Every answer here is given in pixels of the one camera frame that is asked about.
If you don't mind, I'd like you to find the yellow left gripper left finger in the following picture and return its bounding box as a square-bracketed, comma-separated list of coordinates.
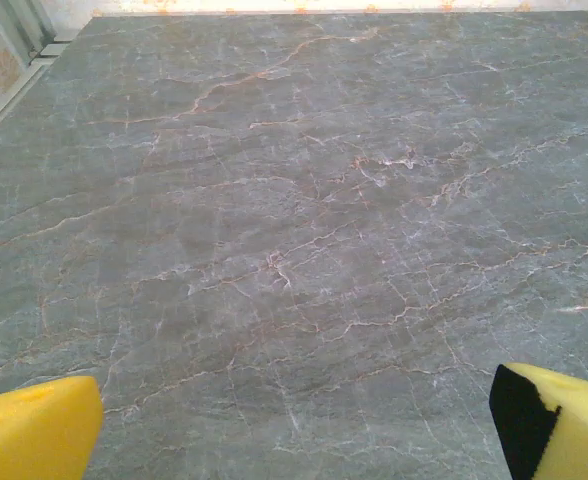
[0, 375, 105, 480]

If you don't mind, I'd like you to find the aluminium table side rail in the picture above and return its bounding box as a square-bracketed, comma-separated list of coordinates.
[0, 47, 55, 154]

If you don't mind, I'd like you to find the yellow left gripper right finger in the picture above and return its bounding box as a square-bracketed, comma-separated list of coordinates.
[488, 361, 588, 480]

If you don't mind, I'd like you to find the aluminium frame post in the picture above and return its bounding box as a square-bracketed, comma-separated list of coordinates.
[0, 0, 59, 67]

